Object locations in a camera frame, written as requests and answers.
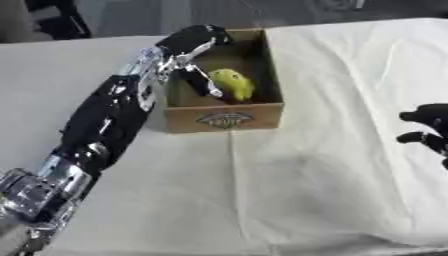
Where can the yellow-green toy fruit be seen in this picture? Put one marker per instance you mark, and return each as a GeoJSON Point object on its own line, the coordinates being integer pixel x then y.
{"type": "Point", "coordinates": [233, 85]}

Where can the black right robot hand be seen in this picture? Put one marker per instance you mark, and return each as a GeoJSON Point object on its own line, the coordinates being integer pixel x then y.
{"type": "Point", "coordinates": [430, 128]}

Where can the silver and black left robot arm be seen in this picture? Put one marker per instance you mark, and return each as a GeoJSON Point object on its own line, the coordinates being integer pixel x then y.
{"type": "Point", "coordinates": [102, 123]}

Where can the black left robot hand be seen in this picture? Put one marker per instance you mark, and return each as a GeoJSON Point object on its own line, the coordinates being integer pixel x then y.
{"type": "Point", "coordinates": [189, 41]}

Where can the black chair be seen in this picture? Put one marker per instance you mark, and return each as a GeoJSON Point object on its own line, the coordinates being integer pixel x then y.
{"type": "Point", "coordinates": [58, 20]}

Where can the tan cardboard box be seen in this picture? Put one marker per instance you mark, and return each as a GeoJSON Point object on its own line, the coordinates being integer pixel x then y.
{"type": "Point", "coordinates": [224, 113]}

